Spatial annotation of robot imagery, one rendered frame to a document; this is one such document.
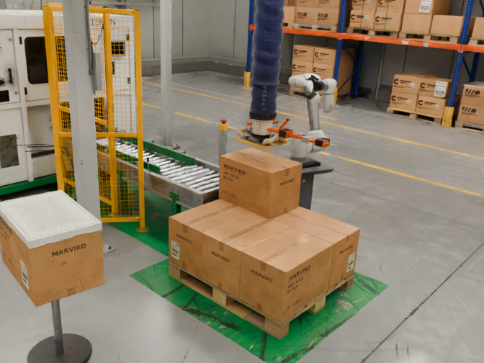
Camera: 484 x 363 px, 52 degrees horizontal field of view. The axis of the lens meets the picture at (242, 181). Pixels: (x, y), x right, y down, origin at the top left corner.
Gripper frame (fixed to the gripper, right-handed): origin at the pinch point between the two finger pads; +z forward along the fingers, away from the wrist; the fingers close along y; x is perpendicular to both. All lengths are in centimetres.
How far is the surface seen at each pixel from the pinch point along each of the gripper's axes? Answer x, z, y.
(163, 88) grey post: 348, -136, 66
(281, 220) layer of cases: -12, 35, 103
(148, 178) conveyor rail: 139, 55, 104
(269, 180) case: -1, 42, 70
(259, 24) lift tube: 26, 33, -48
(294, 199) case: -4, 8, 95
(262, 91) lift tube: 21.2, 30.1, 2.7
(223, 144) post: 117, -27, 79
